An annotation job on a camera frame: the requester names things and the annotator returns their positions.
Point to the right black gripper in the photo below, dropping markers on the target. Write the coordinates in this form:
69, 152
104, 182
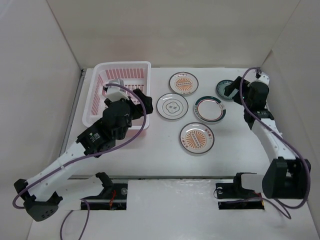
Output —
230, 88

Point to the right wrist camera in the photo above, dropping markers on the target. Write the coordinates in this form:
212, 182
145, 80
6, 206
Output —
261, 77

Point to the small blue patterned plate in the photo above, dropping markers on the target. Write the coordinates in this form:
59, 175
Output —
220, 90

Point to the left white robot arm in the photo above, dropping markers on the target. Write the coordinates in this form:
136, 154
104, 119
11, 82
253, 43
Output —
43, 193

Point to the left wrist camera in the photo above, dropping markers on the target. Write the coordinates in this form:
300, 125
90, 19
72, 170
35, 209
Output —
113, 92

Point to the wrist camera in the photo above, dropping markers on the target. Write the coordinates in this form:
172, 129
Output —
261, 77
113, 92

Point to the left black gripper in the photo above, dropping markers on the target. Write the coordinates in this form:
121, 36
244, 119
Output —
138, 109

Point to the white plate quatrefoil motif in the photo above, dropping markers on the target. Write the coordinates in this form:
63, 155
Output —
172, 106

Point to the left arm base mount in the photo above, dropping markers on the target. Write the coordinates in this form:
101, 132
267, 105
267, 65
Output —
112, 197

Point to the orange sunburst plate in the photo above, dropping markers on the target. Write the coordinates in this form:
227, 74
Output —
197, 138
183, 83

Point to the green red rimmed plate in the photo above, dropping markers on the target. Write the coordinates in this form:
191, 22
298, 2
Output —
209, 109

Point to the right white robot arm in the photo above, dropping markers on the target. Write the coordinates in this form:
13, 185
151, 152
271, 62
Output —
287, 177

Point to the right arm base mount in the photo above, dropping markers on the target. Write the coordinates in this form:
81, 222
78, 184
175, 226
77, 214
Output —
232, 196

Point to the pink white dish rack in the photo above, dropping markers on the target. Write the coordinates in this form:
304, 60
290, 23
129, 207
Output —
130, 74

